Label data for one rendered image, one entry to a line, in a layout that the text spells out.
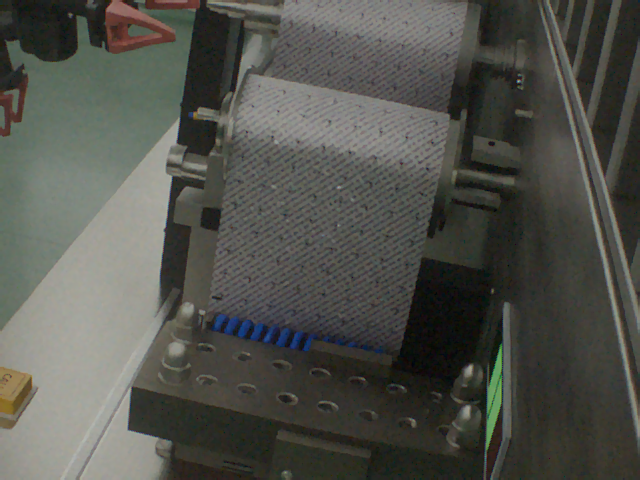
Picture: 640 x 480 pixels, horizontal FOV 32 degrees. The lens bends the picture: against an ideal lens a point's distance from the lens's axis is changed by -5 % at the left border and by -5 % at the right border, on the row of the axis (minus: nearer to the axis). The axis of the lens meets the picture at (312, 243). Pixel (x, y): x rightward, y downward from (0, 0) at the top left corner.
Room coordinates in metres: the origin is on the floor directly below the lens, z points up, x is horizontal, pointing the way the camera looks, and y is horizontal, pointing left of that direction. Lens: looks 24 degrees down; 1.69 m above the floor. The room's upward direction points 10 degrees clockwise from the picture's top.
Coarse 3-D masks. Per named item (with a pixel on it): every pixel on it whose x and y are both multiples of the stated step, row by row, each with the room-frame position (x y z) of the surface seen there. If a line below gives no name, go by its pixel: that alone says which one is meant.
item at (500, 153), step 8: (472, 144) 1.27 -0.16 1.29; (480, 144) 1.27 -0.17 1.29; (488, 144) 1.27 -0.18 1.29; (496, 144) 1.28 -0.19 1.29; (504, 144) 1.29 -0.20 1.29; (472, 152) 1.25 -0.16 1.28; (480, 152) 1.25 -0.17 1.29; (488, 152) 1.25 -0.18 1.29; (496, 152) 1.25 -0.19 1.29; (504, 152) 1.26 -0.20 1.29; (512, 152) 1.27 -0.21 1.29; (472, 160) 1.25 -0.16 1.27; (480, 160) 1.25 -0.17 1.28; (488, 160) 1.25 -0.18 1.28; (496, 160) 1.25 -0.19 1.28; (504, 160) 1.25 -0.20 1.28; (512, 160) 1.25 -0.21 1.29; (520, 160) 1.25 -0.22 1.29
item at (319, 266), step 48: (240, 192) 1.23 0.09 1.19; (288, 192) 1.23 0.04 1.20; (240, 240) 1.23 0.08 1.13; (288, 240) 1.23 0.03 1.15; (336, 240) 1.22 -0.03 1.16; (384, 240) 1.22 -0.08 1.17; (240, 288) 1.23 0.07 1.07; (288, 288) 1.23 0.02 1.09; (336, 288) 1.22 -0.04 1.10; (384, 288) 1.22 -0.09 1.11; (336, 336) 1.22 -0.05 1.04; (384, 336) 1.22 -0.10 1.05
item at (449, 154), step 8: (240, 80) 1.29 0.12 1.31; (232, 104) 1.26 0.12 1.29; (448, 128) 1.26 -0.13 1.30; (456, 128) 1.26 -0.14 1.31; (448, 136) 1.25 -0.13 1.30; (456, 136) 1.25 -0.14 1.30; (224, 144) 1.24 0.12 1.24; (448, 144) 1.24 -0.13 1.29; (456, 144) 1.24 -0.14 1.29; (224, 152) 1.24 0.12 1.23; (448, 152) 1.23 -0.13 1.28; (448, 160) 1.23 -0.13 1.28; (448, 168) 1.23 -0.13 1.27; (440, 176) 1.22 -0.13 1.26; (448, 176) 1.22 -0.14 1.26; (440, 184) 1.22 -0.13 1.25; (448, 184) 1.22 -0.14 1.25; (440, 192) 1.22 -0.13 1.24; (440, 200) 1.23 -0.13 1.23; (432, 208) 1.24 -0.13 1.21; (440, 208) 1.23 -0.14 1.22; (440, 216) 1.25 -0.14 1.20
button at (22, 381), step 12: (0, 372) 1.17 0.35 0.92; (12, 372) 1.18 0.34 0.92; (0, 384) 1.15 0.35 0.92; (12, 384) 1.15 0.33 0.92; (24, 384) 1.16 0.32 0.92; (0, 396) 1.12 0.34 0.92; (12, 396) 1.13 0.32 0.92; (24, 396) 1.16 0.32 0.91; (0, 408) 1.12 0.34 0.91; (12, 408) 1.12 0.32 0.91
